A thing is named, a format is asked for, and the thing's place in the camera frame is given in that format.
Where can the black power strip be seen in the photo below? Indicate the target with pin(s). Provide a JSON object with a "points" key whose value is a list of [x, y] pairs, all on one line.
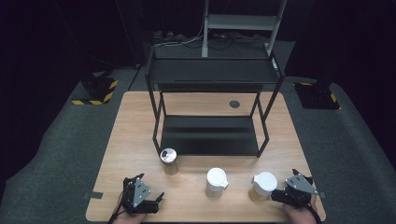
{"points": [[168, 36]]}

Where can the round dark table grommet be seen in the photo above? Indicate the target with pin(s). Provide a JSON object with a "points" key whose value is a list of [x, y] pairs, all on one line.
{"points": [[234, 104]]}

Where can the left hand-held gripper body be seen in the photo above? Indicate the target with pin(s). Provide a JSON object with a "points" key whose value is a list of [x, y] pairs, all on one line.
{"points": [[140, 191]]}

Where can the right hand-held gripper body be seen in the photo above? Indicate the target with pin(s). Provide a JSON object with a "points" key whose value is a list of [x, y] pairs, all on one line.
{"points": [[300, 185]]}

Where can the black two-tier metal rack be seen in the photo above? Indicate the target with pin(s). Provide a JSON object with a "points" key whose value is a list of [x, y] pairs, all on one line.
{"points": [[211, 137]]}

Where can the white metal stand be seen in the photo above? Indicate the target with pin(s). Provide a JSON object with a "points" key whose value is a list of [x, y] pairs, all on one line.
{"points": [[241, 22]]}

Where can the grey tape strip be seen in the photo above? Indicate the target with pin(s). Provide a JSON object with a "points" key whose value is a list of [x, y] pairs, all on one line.
{"points": [[92, 195], [322, 195]]}

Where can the person's left hand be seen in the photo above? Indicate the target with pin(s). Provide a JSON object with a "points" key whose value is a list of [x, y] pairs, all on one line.
{"points": [[127, 219]]}

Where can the white cup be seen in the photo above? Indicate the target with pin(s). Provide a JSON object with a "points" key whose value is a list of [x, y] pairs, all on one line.
{"points": [[264, 183]]}

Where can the hazard-striped black stand base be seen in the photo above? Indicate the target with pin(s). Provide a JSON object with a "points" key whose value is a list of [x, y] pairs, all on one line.
{"points": [[316, 96], [99, 90]]}

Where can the person's right hand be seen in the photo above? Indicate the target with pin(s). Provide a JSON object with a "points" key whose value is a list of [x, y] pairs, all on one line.
{"points": [[300, 216]]}

